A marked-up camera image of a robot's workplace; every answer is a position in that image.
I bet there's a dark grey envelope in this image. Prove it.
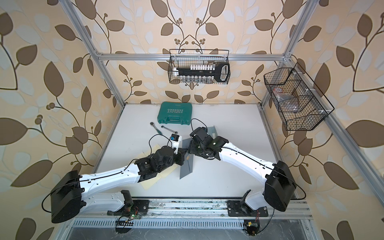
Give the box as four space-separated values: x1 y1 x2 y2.
180 138 194 179

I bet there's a yellow envelope green seal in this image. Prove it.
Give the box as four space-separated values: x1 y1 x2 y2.
141 150 178 179

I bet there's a light blue envelope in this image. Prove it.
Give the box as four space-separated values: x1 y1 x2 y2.
207 126 218 139

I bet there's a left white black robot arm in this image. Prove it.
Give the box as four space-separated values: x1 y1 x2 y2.
49 146 188 224

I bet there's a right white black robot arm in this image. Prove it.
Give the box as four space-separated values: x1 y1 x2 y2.
189 127 298 212

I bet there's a yellow envelope red seal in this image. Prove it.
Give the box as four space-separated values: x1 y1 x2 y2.
140 176 162 190

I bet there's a green tool case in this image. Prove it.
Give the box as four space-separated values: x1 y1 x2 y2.
157 102 193 125

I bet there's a black socket set holder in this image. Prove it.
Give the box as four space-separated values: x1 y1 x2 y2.
169 62 231 84

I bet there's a clear plastic bag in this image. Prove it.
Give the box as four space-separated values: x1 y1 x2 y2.
273 88 300 112

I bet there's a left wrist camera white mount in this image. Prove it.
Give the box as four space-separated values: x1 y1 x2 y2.
170 134 182 155

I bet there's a ratchet wrench green handle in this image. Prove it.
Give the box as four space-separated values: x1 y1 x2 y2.
150 122 163 135

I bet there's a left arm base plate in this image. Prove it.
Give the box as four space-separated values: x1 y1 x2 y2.
107 190 150 216

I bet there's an aluminium rail front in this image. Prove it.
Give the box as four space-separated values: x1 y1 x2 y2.
76 198 313 220

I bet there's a left electronics board with wires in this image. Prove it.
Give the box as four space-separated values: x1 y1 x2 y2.
115 209 139 234

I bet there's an electronics board with wires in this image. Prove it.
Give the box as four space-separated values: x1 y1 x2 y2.
115 209 139 234
243 217 260 236

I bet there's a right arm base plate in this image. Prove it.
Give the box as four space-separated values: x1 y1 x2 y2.
227 190 269 218

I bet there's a black wire basket back wall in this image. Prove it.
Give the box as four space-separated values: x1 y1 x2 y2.
168 49 231 85

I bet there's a black wire basket wall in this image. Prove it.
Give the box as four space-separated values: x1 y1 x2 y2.
168 49 231 85
264 63 335 131

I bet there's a right electronics board with wires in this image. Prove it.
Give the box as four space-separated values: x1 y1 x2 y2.
243 217 260 236

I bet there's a black wire basket right wall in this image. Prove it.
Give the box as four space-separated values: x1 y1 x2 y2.
264 63 335 131

